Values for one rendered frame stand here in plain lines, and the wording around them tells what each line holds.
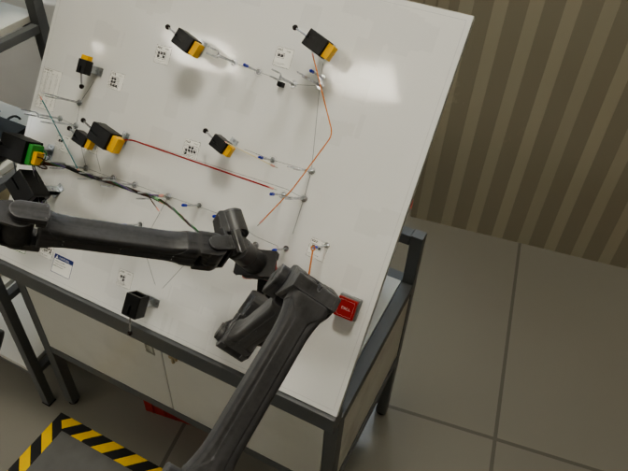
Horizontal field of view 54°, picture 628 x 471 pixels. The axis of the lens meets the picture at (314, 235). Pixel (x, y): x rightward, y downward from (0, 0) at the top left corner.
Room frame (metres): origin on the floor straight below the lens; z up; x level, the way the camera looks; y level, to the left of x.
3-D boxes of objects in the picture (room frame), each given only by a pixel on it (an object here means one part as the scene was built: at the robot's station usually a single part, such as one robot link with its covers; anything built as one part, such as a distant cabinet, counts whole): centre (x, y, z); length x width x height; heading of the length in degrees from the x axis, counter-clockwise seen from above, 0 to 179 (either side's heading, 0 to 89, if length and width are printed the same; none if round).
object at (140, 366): (1.23, 0.69, 0.60); 0.55 x 0.02 x 0.39; 65
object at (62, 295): (1.10, 0.45, 0.83); 1.18 x 0.06 x 0.06; 65
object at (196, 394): (1.00, 0.19, 0.60); 0.55 x 0.03 x 0.39; 65
